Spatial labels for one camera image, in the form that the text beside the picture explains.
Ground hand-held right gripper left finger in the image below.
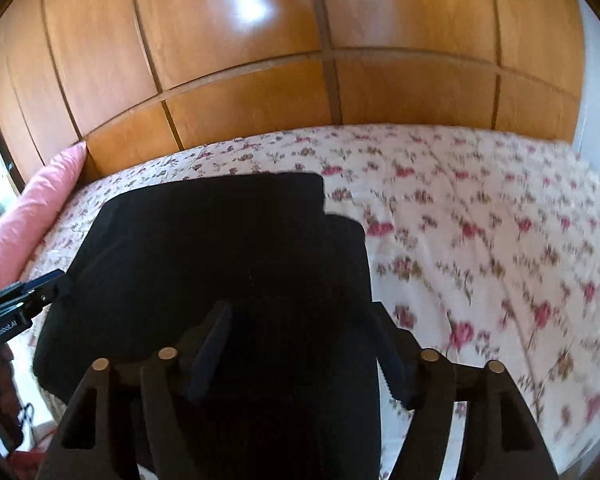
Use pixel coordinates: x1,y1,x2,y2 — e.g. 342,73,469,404
35,301,235,480

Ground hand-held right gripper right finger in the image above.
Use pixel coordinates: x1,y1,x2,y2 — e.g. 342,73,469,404
371,301,561,480

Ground red object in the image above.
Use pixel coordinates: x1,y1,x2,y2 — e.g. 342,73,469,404
7,447,51,480

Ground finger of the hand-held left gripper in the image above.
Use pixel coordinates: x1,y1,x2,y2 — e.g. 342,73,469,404
0,268,75,318

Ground black pants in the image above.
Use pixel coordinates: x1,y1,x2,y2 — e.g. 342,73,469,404
32,172,383,480

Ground floral bedspread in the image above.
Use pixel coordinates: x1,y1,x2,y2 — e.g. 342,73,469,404
17,124,600,480

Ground pink pillow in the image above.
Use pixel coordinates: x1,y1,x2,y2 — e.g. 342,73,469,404
0,141,88,301

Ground wooden wardrobe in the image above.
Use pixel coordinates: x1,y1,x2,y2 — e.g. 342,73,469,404
0,0,583,196

